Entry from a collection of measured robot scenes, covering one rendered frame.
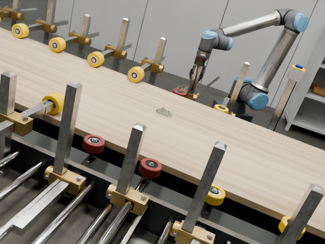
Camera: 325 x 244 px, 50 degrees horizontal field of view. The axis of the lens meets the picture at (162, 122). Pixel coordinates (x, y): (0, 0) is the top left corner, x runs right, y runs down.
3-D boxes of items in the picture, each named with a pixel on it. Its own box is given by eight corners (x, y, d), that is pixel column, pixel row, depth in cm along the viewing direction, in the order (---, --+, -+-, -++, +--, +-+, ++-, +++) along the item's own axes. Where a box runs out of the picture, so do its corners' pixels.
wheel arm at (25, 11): (34, 11, 254) (34, 7, 253) (37, 13, 254) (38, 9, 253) (-2, 16, 222) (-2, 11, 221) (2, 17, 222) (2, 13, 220)
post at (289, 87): (258, 144, 213) (288, 76, 193) (265, 147, 212) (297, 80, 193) (257, 147, 209) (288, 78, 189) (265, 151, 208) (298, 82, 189)
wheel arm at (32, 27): (64, 22, 250) (64, 18, 249) (68, 24, 250) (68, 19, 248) (17, 31, 206) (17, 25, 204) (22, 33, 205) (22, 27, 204)
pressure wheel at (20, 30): (31, 35, 208) (20, 38, 211) (26, 22, 206) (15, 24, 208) (24, 37, 203) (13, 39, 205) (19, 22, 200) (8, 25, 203)
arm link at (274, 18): (287, 3, 256) (203, 28, 242) (298, 7, 246) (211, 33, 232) (286, 19, 263) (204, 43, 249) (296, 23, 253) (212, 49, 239)
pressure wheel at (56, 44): (59, 34, 202) (68, 44, 202) (51, 42, 205) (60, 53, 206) (53, 35, 197) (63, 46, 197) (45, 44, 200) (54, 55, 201)
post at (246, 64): (216, 132, 218) (245, 60, 197) (222, 134, 217) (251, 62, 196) (215, 135, 215) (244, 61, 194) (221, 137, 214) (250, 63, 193)
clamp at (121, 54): (107, 51, 222) (109, 44, 220) (126, 58, 220) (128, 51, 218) (103, 53, 217) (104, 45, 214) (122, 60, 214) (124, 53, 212)
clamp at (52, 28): (39, 26, 230) (40, 19, 228) (57, 33, 228) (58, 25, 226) (33, 27, 225) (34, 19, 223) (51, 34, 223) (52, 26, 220)
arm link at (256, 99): (250, 103, 278) (301, 13, 251) (262, 114, 264) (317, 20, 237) (235, 99, 271) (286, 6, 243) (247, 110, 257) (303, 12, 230)
